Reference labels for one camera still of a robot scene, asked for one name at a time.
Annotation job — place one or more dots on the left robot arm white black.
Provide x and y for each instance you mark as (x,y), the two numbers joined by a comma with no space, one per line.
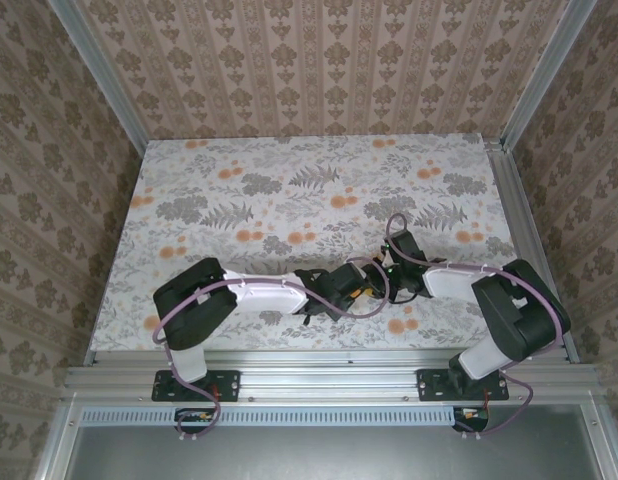
(199,305)

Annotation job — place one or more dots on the grey metal panel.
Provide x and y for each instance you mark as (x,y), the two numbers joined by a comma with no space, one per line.
(329,455)

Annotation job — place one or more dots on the aluminium table side rail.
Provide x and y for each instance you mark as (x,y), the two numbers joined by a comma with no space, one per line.
(519,210)

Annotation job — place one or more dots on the aluminium frame side bar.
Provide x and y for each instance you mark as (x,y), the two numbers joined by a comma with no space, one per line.
(606,440)
(56,440)

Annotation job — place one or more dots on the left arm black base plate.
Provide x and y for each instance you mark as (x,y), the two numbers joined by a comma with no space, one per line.
(229,385)

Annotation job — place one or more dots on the orange paper sheet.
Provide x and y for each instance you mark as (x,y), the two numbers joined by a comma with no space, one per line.
(358,294)

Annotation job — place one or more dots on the black controller board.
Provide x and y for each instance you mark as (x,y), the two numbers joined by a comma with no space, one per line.
(471,419)
(191,419)

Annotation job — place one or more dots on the aluminium corner post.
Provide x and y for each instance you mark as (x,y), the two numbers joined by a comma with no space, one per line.
(545,75)
(105,75)

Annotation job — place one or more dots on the aluminium frame beam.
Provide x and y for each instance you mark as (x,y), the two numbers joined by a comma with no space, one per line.
(329,380)

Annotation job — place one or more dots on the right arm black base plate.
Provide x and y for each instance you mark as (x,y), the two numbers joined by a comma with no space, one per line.
(429,385)

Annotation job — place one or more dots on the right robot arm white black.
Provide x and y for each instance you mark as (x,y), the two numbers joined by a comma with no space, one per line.
(519,315)

